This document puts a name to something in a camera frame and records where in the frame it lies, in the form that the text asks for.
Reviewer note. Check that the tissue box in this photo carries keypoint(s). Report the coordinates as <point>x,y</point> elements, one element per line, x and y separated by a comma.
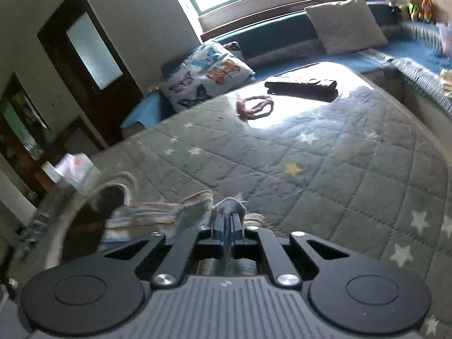
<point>81,176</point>

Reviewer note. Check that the small patterned cushion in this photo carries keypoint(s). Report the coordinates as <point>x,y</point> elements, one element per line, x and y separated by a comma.
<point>235,49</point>

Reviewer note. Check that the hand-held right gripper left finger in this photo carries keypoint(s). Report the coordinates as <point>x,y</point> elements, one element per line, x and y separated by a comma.
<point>220,233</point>

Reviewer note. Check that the brown plush toy yellow vest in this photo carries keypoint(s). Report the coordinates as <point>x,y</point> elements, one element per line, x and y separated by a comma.
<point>414,7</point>

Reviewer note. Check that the black remote control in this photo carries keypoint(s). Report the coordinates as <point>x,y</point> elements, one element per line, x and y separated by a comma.
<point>300,88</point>

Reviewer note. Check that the teal corner sofa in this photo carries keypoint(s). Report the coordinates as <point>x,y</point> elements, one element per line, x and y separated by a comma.
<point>275,39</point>

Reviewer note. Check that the blue beige striped garment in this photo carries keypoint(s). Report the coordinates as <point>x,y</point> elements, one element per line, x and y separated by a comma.
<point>155,215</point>

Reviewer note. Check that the dark wooden cabinet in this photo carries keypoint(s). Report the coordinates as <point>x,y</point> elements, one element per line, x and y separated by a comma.
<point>21,137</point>

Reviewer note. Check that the dark wooden door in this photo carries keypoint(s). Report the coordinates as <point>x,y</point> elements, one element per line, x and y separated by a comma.
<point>116,95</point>

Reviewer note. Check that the orange plush toy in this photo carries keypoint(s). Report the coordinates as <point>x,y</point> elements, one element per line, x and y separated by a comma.
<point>427,9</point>

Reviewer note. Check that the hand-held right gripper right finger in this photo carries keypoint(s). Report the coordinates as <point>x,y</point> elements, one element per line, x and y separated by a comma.
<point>236,231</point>

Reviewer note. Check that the grey quilted star table cover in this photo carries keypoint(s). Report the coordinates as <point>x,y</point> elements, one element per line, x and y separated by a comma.
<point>335,155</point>

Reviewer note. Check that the beige pillow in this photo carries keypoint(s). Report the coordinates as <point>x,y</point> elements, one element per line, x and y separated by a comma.
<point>346,24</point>

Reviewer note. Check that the butterfly print pillow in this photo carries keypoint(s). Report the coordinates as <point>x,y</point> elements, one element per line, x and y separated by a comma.
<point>208,74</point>

